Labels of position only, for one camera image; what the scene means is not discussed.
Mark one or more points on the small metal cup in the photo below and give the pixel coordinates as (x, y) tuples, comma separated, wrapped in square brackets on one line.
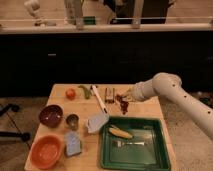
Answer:
[(72, 121)]

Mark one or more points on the orange tomato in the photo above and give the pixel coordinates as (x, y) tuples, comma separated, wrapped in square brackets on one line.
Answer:
[(70, 94)]

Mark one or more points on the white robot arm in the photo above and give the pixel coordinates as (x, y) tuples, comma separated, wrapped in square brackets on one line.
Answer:
[(170, 86)]

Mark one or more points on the yellow corn cob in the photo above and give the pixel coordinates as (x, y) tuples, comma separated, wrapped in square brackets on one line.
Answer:
[(120, 133)]

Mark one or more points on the blue sponge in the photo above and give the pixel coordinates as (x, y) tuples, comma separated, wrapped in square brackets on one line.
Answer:
[(73, 144)]

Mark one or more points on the green plastic tray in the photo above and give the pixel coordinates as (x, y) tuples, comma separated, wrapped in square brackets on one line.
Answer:
[(151, 157)]

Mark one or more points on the orange plastic bowl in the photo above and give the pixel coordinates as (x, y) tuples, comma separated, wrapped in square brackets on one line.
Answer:
[(45, 152)]

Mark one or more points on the silver metal fork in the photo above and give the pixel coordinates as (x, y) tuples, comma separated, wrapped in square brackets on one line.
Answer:
[(121, 143)]

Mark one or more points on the white handled spatula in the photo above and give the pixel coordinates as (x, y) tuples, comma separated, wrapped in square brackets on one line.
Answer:
[(97, 121)]

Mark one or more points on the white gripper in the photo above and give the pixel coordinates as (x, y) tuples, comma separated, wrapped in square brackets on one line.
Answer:
[(127, 95)]

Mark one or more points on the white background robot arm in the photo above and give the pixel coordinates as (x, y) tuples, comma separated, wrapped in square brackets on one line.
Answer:
[(33, 6)]

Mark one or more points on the green pepper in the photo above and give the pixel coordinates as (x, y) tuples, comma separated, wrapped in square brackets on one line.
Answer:
[(86, 91)]

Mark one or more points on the dark maroon bowl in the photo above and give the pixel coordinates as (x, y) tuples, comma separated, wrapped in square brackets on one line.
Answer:
[(51, 116)]

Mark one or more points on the dark red grape bunch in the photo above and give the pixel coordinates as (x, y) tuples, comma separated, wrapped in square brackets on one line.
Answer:
[(123, 104)]

